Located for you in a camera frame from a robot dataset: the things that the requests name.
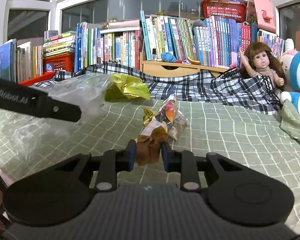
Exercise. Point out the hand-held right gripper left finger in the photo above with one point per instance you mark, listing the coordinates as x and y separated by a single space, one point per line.
131 155

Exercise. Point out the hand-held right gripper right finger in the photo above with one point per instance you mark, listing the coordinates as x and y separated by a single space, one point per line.
166 157

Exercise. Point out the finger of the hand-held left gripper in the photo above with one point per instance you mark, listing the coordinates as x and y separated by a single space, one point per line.
65 110

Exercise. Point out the brown paper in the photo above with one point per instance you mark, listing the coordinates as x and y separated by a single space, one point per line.
148 150

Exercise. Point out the clear plastic bag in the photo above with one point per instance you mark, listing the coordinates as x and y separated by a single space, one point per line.
90 90

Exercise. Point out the macaron print snack packet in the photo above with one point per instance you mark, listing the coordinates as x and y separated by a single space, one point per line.
177 125

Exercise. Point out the flat stack of books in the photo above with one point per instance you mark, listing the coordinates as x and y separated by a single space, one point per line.
58 43

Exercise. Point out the upright row of books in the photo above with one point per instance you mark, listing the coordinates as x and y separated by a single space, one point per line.
110 47

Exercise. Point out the leaning row of books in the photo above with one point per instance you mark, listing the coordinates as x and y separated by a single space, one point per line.
210 42

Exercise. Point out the row of thin pastel books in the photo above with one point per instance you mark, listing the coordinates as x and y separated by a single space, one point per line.
270 40

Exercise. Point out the red flat box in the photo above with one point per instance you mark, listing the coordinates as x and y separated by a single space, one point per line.
37 78

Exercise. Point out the blue round tin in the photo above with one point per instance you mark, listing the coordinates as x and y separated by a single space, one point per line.
48 68

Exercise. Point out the red slotted basket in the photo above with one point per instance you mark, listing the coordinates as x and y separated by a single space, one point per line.
61 62

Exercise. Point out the crumpled yellow gold packet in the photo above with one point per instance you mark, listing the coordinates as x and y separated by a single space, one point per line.
130 90

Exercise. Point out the green checked cloth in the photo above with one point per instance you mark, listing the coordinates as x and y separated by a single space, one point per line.
227 135

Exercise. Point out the plaid blanket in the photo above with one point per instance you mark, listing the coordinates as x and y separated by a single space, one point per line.
202 87

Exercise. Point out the wooden drawer box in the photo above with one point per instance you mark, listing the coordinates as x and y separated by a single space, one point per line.
165 68

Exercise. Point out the blue yarn ball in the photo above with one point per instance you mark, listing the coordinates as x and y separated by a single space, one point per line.
168 57

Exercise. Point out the small glass bottle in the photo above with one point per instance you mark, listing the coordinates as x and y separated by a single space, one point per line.
154 55

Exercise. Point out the brown haired doll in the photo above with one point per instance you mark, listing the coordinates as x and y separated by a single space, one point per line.
262 60

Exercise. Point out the grey plush toy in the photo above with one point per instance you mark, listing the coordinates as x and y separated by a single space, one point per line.
198 23

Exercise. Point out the pink rabbit plush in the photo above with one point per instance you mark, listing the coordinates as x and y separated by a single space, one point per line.
286 57

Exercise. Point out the red mesh basket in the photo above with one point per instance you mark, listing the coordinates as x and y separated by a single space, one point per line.
222 10

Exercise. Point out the pink toy house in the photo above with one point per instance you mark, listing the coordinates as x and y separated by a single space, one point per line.
258 5

